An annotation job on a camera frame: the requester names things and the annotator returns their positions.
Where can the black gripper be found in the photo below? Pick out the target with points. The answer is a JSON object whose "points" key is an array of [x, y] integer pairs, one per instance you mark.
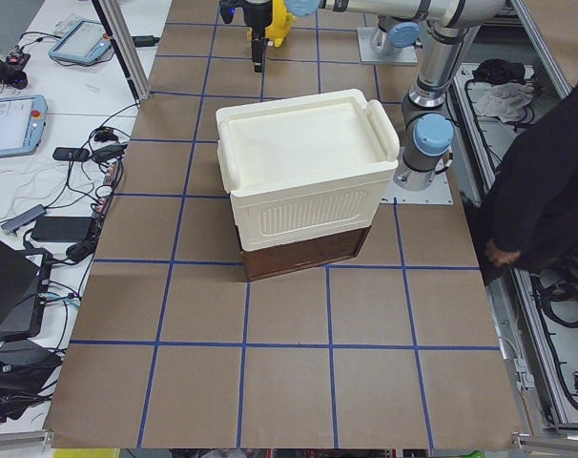
{"points": [[256, 13]]}

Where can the teach pendant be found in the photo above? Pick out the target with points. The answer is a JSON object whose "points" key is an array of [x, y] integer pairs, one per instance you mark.
{"points": [[22, 122], [84, 44]]}

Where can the far teach pendant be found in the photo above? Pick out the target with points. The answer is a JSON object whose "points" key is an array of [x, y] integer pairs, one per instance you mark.
{"points": [[84, 44]]}

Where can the aluminium side frame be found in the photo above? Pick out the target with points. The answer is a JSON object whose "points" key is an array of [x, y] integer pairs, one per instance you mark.
{"points": [[515, 121]]}

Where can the white cloth rag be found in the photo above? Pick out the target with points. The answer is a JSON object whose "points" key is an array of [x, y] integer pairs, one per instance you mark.
{"points": [[507, 101]]}

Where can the black laptop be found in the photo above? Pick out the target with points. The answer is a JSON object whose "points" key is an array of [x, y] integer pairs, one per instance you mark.
{"points": [[24, 281]]}

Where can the black power adapter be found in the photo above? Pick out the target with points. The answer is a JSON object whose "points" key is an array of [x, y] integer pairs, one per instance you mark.
{"points": [[61, 229]]}

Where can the near teach pendant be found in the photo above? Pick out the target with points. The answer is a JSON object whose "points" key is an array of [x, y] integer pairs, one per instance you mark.
{"points": [[22, 122]]}

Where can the person in black clothing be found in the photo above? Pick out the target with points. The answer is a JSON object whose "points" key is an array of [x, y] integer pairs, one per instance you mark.
{"points": [[532, 206]]}

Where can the aluminium frame post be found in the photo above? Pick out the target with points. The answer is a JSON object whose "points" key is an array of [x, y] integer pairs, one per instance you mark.
{"points": [[115, 26]]}

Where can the person's hand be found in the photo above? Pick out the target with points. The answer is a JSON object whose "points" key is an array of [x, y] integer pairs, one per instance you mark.
{"points": [[498, 257]]}

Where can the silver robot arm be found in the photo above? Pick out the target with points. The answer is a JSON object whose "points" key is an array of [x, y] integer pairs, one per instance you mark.
{"points": [[450, 26], [393, 35]]}

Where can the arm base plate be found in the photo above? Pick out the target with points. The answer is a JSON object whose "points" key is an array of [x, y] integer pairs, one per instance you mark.
{"points": [[418, 193], [405, 57]]}

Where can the dark wooden drawer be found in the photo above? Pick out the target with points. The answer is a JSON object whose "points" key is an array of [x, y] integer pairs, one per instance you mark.
{"points": [[282, 259]]}

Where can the yellow plush dinosaur toy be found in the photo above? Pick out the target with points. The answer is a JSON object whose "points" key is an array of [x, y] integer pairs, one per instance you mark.
{"points": [[282, 23]]}

